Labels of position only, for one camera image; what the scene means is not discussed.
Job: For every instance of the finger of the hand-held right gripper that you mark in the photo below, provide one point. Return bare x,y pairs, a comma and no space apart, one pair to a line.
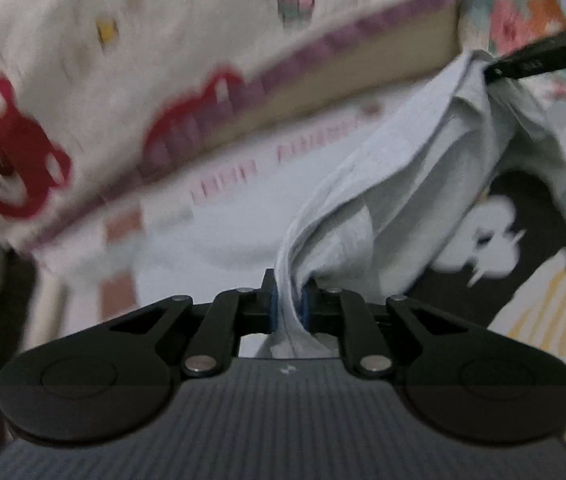
538,60

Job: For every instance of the bear print quilt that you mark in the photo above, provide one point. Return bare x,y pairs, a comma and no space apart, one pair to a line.
113,85

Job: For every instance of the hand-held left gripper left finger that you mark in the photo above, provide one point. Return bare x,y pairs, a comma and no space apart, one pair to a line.
274,310

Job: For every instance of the white t-shirt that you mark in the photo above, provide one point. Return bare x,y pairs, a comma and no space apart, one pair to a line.
413,160

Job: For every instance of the floral quilt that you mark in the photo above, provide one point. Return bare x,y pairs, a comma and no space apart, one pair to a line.
523,10

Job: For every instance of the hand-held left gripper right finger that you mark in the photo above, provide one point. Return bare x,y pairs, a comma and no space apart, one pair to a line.
305,310

